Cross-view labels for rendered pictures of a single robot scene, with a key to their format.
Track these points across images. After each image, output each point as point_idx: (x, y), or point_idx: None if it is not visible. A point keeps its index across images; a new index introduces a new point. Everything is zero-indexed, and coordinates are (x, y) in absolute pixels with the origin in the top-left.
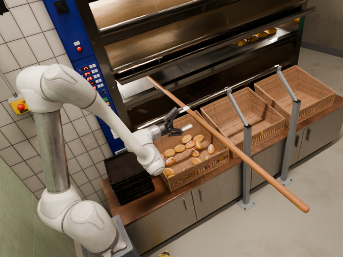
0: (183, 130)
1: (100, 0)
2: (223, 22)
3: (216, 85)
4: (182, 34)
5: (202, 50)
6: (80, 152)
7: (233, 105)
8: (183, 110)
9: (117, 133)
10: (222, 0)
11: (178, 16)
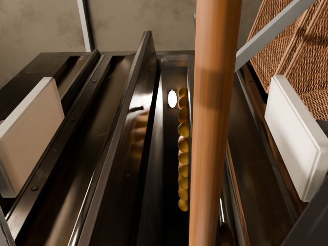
0: (324, 144)
1: None
2: (97, 141)
3: (251, 162)
4: (61, 228)
5: (100, 169)
6: None
7: (261, 46)
8: (10, 113)
9: None
10: (56, 142)
11: None
